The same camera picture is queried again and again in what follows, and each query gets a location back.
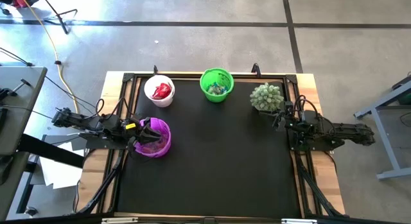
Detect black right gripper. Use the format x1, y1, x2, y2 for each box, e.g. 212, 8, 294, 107
258, 101, 295, 132

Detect yellow floor cable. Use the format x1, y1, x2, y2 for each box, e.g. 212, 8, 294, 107
15, 0, 80, 114

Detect black table mat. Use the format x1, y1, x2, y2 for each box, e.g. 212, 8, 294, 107
116, 78, 304, 216

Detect green plant in grey pot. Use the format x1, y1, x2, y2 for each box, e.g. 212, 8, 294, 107
249, 82, 285, 112

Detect black tripod stand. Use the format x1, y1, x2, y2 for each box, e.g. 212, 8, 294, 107
38, 0, 79, 35

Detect white pumpkin face bucket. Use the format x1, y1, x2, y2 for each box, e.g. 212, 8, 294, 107
143, 74, 176, 108

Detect grey metal table frame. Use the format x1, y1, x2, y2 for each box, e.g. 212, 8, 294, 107
353, 76, 411, 182

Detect white paper sheets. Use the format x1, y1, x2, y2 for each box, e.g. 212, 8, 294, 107
39, 134, 87, 190

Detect grey side table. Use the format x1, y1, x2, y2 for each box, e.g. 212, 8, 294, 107
0, 65, 48, 157

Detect purple pumpkin face bucket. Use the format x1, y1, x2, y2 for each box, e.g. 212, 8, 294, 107
133, 117, 172, 159

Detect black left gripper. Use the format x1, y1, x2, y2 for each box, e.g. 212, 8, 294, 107
123, 117, 163, 145

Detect green plastic bucket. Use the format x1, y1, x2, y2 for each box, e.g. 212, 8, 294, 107
199, 67, 235, 104

